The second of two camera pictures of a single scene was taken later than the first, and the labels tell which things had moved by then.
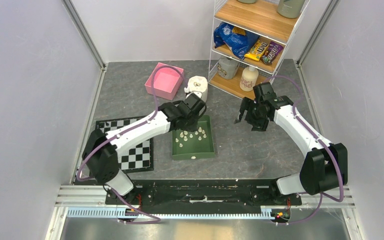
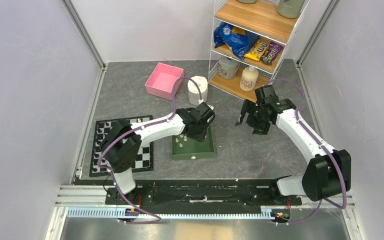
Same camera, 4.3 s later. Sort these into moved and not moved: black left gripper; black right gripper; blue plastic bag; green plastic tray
Moved: black left gripper
Not moved: green plastic tray; blue plastic bag; black right gripper
